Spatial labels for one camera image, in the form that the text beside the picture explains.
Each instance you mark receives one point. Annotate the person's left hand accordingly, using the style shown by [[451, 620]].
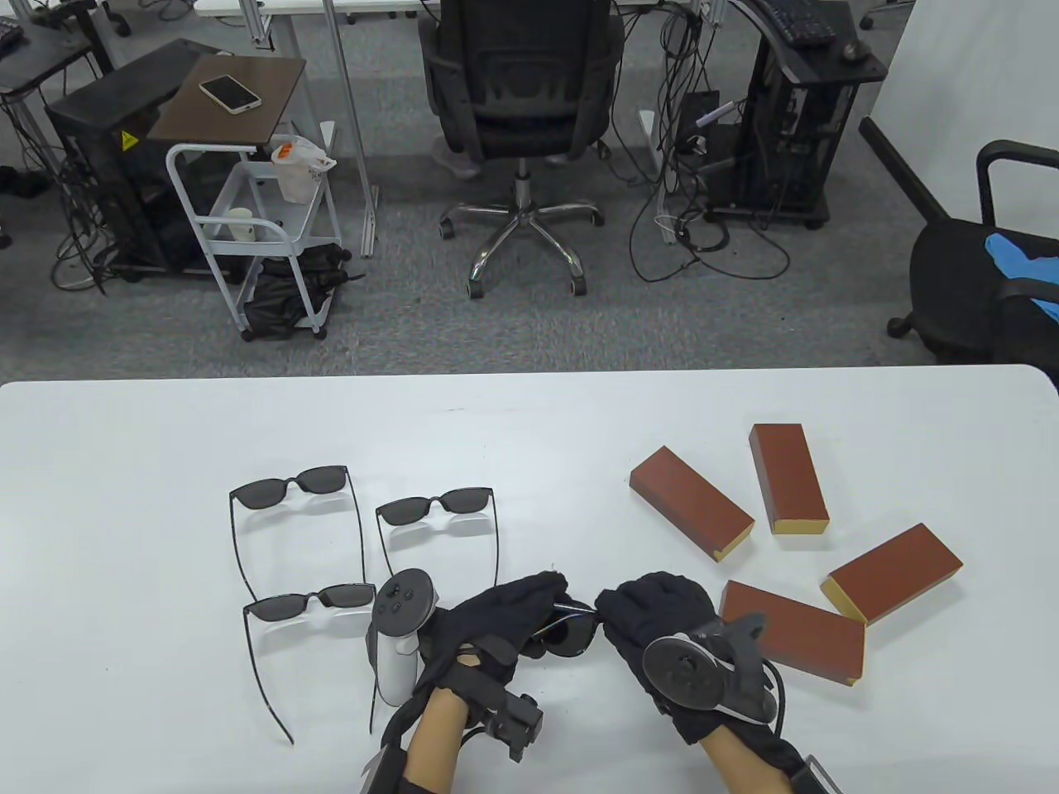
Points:
[[480, 628]]

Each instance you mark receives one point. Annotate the person's right hand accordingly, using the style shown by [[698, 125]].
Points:
[[654, 608]]

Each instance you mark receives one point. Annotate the brown storage box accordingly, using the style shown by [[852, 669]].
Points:
[[786, 475], [898, 571], [687, 496], [811, 641]]

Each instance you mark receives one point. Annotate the person's left forearm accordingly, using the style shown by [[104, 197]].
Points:
[[434, 740]]

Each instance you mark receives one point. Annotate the person's right forearm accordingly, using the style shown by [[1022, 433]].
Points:
[[745, 765]]

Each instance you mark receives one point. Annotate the grey VR controller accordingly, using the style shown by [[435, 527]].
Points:
[[682, 670], [403, 600]]

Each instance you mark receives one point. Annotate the black wrist battery pack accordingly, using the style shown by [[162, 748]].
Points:
[[382, 773], [815, 777]]

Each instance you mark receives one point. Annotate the black bag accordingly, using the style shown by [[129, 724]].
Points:
[[277, 302]]

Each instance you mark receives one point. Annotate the black fabric office chair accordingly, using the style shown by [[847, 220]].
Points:
[[951, 281]]

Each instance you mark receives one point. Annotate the white paper cup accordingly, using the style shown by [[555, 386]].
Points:
[[240, 225]]

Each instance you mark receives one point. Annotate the white desk foot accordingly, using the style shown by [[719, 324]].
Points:
[[651, 132]]

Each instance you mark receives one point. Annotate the black computer stand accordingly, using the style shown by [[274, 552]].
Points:
[[786, 149]]

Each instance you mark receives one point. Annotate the white plastic bag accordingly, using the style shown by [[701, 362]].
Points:
[[294, 178]]

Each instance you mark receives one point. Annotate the white rolling cart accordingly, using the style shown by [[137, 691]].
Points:
[[248, 190]]

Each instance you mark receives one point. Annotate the black floor box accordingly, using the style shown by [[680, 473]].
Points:
[[697, 112]]

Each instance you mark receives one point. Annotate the blue cloth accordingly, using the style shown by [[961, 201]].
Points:
[[1022, 256]]

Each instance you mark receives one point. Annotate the black mesh office chair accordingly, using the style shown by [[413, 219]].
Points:
[[521, 91]]

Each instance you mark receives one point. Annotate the black computer mouse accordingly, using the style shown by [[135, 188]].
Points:
[[855, 52]]

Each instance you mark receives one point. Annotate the white smartphone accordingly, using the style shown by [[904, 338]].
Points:
[[230, 93]]

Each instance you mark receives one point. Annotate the black keyboard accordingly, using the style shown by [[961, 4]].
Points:
[[798, 23]]

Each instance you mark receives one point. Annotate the black computer case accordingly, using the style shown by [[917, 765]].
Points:
[[99, 124]]

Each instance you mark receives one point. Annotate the black desk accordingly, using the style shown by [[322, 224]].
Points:
[[50, 54]]

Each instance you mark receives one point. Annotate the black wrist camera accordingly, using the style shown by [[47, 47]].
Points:
[[517, 719]]

